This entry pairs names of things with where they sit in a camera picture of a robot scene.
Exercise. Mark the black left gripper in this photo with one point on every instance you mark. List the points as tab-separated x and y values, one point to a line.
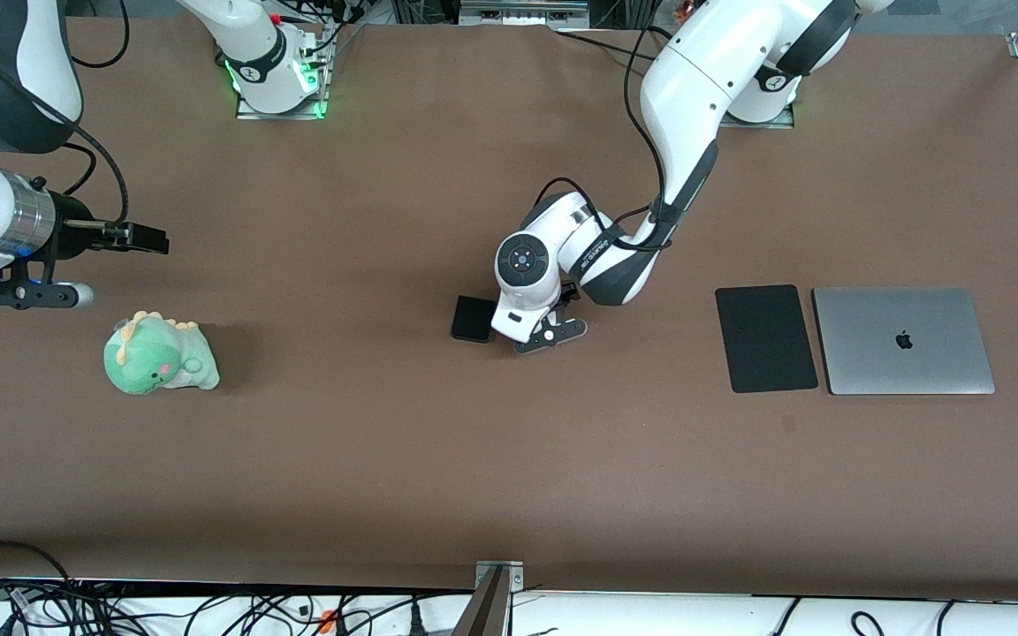
569	292

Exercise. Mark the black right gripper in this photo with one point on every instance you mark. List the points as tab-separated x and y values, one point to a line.
73	225

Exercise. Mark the black phone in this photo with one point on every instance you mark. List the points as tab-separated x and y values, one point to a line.
472	319

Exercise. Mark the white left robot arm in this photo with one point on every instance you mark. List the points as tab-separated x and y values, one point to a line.
695	79

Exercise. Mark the black mouse pad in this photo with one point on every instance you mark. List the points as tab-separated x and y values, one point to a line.
765	338

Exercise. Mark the green dinosaur plush toy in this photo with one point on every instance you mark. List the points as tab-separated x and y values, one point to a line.
155	358

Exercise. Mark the grey closed laptop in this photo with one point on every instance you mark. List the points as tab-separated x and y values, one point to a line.
902	340

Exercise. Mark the orange plug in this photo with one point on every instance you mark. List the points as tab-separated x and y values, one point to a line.
327	620

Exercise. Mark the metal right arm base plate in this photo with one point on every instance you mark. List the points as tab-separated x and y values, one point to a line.
284	114

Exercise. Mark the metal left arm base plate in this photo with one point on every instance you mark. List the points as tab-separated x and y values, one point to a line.
761	124

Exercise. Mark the aluminium frame rail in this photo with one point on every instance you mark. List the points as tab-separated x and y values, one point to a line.
522	12

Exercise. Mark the metal table edge bracket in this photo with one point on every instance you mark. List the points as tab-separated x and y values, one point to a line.
491	609

